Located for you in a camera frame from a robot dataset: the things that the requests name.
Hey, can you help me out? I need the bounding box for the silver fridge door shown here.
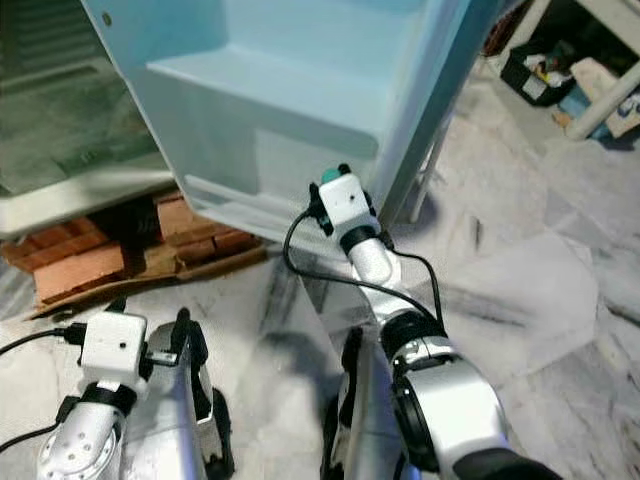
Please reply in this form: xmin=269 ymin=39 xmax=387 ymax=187
xmin=80 ymin=0 xmax=513 ymax=258

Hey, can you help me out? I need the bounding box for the white fridge crisper drawer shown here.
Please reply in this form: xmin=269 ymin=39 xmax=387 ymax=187
xmin=0 ymin=150 xmax=177 ymax=242

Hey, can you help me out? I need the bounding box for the silver fridge body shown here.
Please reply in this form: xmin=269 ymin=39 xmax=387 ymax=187
xmin=0 ymin=0 xmax=177 ymax=242

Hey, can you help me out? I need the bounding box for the red brick stack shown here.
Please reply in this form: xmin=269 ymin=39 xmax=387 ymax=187
xmin=2 ymin=228 xmax=133 ymax=304
xmin=155 ymin=190 xmax=266 ymax=263

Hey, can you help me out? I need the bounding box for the brown cardboard sheet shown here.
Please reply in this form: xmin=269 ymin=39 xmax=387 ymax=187
xmin=32 ymin=245 xmax=271 ymax=319

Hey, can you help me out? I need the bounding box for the white folding chair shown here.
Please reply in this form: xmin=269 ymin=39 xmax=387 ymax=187
xmin=405 ymin=105 xmax=457 ymax=227

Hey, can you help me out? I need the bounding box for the robot right leg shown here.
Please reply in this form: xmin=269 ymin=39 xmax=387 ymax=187
xmin=320 ymin=325 xmax=413 ymax=480

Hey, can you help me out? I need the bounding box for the black basket with items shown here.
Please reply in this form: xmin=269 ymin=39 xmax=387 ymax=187
xmin=500 ymin=44 xmax=577 ymax=108

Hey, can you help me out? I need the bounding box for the white storage rack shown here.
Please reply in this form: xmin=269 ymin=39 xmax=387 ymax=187
xmin=564 ymin=55 xmax=640 ymax=142

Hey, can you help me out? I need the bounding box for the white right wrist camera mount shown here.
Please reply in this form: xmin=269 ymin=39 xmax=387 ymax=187
xmin=322 ymin=172 xmax=377 ymax=234

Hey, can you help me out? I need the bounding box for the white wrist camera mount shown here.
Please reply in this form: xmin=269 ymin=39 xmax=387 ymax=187
xmin=80 ymin=312 xmax=150 ymax=390
xmin=322 ymin=172 xmax=377 ymax=234

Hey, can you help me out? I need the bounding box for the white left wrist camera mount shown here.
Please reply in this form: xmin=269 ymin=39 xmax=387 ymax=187
xmin=80 ymin=312 xmax=150 ymax=390

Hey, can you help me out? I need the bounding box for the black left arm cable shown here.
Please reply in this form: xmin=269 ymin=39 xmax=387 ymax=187
xmin=0 ymin=322 xmax=87 ymax=457

